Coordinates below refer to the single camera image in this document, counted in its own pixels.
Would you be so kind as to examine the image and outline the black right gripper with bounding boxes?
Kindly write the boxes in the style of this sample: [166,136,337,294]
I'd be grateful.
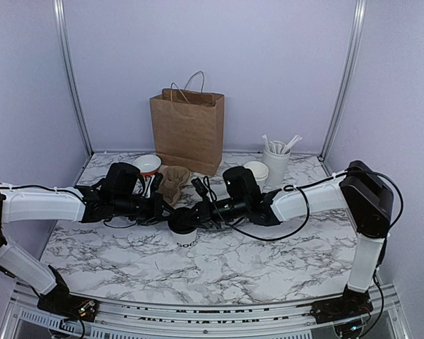
[179,196,249,229]

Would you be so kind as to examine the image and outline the black plastic cup lid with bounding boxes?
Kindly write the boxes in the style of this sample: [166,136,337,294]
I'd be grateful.
[167,207,197,234]

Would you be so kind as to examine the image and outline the white paper coffee cup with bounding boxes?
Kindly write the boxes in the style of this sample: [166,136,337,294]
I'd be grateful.
[171,229,197,248]

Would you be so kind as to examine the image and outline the brown pulp cup carrier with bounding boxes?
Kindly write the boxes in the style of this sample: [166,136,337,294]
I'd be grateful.
[158,166,190,207]

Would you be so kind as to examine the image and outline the brown paper bag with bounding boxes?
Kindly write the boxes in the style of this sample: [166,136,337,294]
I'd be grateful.
[150,83,225,176]

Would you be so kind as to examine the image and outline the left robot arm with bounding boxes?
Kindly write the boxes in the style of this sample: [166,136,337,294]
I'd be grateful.
[0,162,173,322]

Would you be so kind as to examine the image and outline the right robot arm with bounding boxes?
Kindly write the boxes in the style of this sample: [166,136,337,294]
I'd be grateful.
[168,160,403,323]

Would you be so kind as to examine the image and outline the orange and white bowl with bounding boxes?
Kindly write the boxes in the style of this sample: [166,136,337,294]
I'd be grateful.
[133,155,162,177]

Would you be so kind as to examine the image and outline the stack of white paper cups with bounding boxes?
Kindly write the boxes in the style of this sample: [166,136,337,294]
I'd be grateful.
[244,161,269,191]

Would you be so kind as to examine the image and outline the white ribbed straw holder cup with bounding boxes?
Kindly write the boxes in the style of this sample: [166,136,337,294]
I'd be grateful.
[262,148,291,186]

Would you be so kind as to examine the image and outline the white wrapped straws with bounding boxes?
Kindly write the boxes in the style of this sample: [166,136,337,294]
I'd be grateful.
[261,134,302,155]

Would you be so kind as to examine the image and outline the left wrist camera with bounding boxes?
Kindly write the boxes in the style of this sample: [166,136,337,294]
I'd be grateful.
[143,172,163,198]

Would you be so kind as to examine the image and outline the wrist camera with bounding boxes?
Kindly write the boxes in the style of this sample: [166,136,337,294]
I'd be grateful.
[191,177,211,202]
[143,172,163,198]

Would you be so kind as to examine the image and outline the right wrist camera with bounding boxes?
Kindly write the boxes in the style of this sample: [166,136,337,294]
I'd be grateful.
[191,177,211,202]

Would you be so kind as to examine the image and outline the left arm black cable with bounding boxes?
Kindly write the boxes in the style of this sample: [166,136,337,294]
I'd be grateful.
[0,183,135,229]

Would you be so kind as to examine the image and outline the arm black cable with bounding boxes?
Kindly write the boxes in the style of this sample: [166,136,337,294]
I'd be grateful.
[0,183,135,229]
[201,171,404,243]

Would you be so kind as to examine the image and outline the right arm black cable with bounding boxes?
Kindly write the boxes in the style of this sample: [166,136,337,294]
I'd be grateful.
[201,171,404,243]

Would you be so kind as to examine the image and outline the front aluminium rail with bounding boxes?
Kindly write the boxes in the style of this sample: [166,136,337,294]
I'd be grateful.
[0,282,411,338]

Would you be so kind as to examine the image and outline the left aluminium frame post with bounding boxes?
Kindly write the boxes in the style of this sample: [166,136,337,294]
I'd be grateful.
[52,0,94,158]

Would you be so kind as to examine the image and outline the aluminium frame post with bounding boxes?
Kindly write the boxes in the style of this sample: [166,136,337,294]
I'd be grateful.
[52,0,94,158]
[319,0,367,162]

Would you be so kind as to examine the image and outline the right aluminium frame post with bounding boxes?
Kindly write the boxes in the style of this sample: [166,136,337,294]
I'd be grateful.
[319,0,367,162]

